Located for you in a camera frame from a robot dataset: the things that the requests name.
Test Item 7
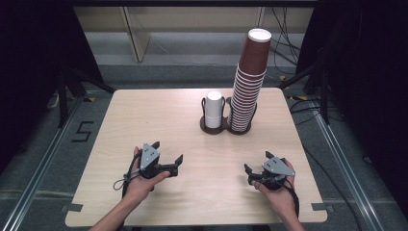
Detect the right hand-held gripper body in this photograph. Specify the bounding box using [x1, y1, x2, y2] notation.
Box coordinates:
[262, 157, 296, 191]

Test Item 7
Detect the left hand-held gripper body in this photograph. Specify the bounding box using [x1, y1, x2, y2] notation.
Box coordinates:
[138, 142, 161, 180]

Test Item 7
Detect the black wire cup holder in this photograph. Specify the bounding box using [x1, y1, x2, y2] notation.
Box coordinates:
[199, 95, 258, 136]

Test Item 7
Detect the stack of white cups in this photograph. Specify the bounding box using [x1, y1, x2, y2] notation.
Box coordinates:
[204, 90, 224, 129]

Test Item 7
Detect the stack of brown cups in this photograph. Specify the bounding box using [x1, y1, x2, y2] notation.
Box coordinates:
[226, 28, 273, 133]

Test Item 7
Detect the person's left hand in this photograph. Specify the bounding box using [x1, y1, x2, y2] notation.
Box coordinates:
[123, 146, 171, 201]

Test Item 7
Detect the person's right hand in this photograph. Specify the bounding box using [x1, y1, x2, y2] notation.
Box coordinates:
[252, 159, 299, 220]

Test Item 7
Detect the black metal stand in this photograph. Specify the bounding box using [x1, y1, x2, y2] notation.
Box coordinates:
[57, 65, 117, 129]
[277, 47, 332, 126]

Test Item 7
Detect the long black floor cable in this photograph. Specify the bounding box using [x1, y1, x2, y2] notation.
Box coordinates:
[301, 143, 364, 231]

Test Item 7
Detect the aluminium floor rail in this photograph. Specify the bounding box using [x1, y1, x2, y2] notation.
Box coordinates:
[0, 92, 87, 231]
[312, 99, 384, 231]

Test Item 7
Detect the beige partition post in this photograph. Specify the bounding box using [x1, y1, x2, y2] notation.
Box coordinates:
[119, 7, 152, 64]

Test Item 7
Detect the bundle of black floor cables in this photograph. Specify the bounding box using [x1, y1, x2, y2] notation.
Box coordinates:
[268, 7, 303, 66]

